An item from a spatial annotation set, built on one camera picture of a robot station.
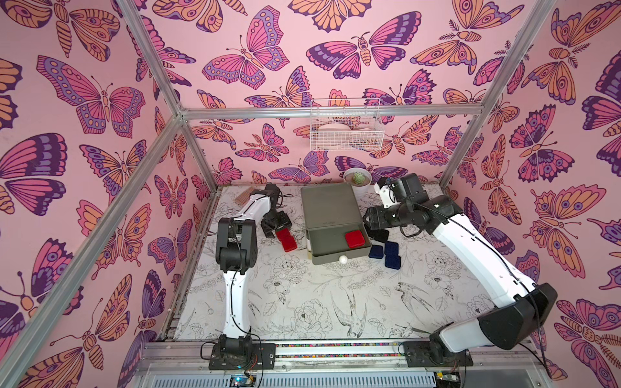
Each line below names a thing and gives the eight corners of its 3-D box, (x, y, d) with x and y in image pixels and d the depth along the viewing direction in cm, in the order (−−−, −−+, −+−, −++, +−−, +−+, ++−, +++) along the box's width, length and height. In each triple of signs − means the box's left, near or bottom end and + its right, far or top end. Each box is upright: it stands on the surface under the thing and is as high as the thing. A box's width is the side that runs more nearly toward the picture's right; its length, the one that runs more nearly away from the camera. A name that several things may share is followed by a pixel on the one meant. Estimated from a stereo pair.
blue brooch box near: (386, 269, 94) (387, 267, 92) (383, 258, 97) (384, 255, 95) (401, 269, 94) (402, 267, 92) (398, 258, 97) (400, 255, 95)
